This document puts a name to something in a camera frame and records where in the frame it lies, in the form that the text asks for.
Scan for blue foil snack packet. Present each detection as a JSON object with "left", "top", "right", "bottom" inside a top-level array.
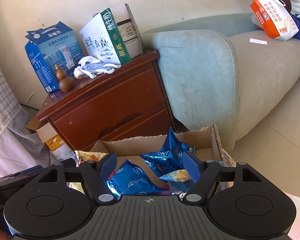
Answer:
[
  {"left": 107, "top": 160, "right": 169, "bottom": 198},
  {"left": 140, "top": 128, "right": 196, "bottom": 178}
]

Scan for light blue snack packet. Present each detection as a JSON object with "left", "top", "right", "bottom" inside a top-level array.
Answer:
[{"left": 159, "top": 170, "right": 194, "bottom": 195}]

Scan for cream bread snack packet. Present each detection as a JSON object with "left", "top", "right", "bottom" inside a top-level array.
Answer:
[{"left": 68, "top": 150, "right": 107, "bottom": 193}]

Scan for white cardboard milk box tray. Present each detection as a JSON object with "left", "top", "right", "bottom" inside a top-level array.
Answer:
[{"left": 91, "top": 122, "right": 236, "bottom": 188}]

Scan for white printed sack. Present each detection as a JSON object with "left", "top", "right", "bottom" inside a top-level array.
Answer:
[{"left": 50, "top": 144, "right": 78, "bottom": 163}]

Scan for plaid fabric covered fan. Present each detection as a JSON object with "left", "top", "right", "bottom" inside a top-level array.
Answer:
[{"left": 0, "top": 69, "right": 51, "bottom": 178}]

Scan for small open cardboard box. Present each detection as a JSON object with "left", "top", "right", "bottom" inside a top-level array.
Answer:
[{"left": 26, "top": 116, "right": 65, "bottom": 151}]

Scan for dark red wooden cabinet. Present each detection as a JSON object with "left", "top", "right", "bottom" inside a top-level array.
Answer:
[{"left": 37, "top": 49, "right": 175, "bottom": 151}]

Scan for wooden gourd ornament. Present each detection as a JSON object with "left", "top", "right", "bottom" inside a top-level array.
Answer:
[{"left": 55, "top": 64, "right": 74, "bottom": 93}]

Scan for light green grey sofa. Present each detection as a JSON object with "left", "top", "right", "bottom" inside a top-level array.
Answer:
[{"left": 142, "top": 13, "right": 300, "bottom": 152}]

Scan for white blue cloth gloves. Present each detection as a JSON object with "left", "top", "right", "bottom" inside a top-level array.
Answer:
[{"left": 73, "top": 56, "right": 121, "bottom": 79}]

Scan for blue appliance box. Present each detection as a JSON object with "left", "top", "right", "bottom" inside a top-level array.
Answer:
[{"left": 25, "top": 21, "right": 83, "bottom": 93}]

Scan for green white milk carton box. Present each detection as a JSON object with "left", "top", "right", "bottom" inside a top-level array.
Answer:
[{"left": 79, "top": 8, "right": 132, "bottom": 64}]

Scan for white paper slip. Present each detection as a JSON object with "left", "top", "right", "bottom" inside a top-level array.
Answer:
[{"left": 249, "top": 38, "right": 268, "bottom": 45}]

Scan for grey white box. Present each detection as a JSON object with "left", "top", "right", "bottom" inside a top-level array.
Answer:
[{"left": 111, "top": 3, "right": 144, "bottom": 59}]

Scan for orange white paper bag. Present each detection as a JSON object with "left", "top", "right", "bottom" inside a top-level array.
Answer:
[{"left": 250, "top": 0, "right": 299, "bottom": 41}]

